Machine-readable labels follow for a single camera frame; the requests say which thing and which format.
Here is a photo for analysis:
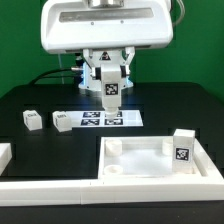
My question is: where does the white square table top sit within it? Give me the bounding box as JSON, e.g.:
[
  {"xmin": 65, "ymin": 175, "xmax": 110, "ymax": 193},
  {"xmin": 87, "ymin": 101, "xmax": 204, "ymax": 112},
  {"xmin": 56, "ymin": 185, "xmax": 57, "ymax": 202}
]
[{"xmin": 97, "ymin": 135, "xmax": 209, "ymax": 183}]

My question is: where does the white marker sheet with tags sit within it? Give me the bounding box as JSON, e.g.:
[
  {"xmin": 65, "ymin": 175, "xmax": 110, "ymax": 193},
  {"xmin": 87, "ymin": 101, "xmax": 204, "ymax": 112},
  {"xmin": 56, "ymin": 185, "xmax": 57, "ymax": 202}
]
[{"xmin": 66, "ymin": 110, "xmax": 143, "ymax": 128}]

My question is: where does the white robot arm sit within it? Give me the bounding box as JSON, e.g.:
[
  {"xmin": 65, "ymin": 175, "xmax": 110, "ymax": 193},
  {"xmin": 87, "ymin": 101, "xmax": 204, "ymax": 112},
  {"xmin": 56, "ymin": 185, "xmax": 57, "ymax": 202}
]
[{"xmin": 41, "ymin": 0, "xmax": 173, "ymax": 91}]

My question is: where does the white block at left edge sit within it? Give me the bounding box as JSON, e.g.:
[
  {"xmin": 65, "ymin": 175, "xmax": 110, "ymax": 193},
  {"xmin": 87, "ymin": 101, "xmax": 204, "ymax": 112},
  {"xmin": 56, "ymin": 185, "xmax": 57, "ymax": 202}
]
[{"xmin": 0, "ymin": 143, "xmax": 12, "ymax": 176}]

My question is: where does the grey thin cable left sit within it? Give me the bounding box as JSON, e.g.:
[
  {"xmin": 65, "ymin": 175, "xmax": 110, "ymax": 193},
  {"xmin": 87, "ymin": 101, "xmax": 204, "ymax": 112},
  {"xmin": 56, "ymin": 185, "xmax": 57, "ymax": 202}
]
[{"xmin": 57, "ymin": 53, "xmax": 65, "ymax": 85}]

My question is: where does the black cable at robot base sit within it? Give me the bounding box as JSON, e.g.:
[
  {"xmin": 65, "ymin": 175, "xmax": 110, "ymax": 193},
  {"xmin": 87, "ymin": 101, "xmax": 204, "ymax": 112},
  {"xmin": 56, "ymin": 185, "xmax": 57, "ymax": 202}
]
[{"xmin": 29, "ymin": 67, "xmax": 84, "ymax": 86}]

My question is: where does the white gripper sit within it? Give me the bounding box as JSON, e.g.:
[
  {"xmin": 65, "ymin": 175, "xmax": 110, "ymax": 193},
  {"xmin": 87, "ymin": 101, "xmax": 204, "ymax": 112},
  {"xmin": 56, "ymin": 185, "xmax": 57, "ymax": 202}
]
[{"xmin": 41, "ymin": 0, "xmax": 173, "ymax": 80}]

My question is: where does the white L-shaped obstacle fence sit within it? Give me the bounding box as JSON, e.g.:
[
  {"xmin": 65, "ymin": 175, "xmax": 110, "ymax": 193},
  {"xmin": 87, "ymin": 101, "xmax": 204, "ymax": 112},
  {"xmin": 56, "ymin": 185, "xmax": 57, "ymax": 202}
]
[{"xmin": 0, "ymin": 138, "xmax": 224, "ymax": 206}]

